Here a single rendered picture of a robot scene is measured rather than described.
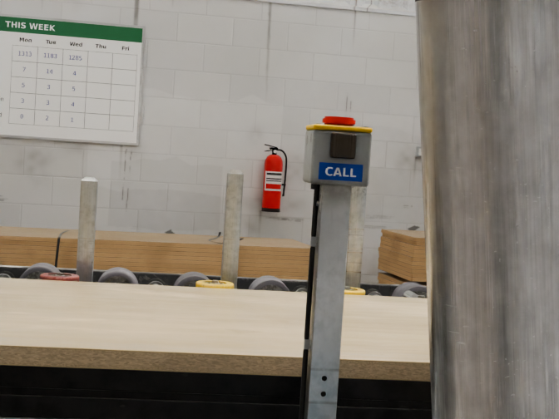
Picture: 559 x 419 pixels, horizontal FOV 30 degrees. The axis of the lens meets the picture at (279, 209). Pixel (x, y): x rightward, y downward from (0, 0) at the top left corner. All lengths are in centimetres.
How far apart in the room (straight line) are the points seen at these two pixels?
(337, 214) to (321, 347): 16
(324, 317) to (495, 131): 65
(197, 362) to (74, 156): 689
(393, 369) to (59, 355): 47
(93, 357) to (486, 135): 92
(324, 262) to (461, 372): 59
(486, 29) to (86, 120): 771
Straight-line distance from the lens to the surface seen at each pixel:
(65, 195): 832
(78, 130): 829
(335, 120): 124
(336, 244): 125
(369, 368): 150
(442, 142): 66
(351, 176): 123
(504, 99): 64
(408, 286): 284
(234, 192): 232
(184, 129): 838
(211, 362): 147
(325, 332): 126
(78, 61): 832
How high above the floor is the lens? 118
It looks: 3 degrees down
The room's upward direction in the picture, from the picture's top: 4 degrees clockwise
